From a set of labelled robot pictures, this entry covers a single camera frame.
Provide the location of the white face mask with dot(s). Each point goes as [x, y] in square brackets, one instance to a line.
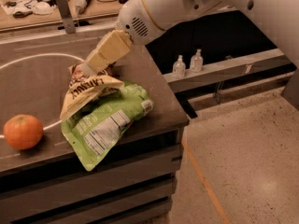
[42, 8]

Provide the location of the right clear sanitizer bottle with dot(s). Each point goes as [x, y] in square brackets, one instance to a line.
[196, 62]

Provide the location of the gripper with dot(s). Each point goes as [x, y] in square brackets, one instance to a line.
[135, 20]

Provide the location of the left clear sanitizer bottle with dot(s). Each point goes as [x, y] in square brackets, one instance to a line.
[179, 68]

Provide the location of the grey metal shelf beam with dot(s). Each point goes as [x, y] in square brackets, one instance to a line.
[228, 69]

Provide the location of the orange fruit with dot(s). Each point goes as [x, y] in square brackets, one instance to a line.
[23, 131]

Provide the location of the clear sanitizer bottle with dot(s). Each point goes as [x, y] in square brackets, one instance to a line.
[179, 68]
[196, 62]

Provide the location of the wooden background desk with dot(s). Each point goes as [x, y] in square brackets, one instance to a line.
[95, 10]

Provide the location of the green rice chip bag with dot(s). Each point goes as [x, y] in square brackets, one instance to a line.
[98, 126]

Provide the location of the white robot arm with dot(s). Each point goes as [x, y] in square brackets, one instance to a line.
[142, 21]

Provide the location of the grey handheld tool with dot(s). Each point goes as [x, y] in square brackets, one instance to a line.
[81, 5]

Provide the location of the grey metal bracket post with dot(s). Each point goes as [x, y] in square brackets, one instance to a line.
[66, 16]

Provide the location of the brown chip bag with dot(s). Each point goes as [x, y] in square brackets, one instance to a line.
[83, 89]

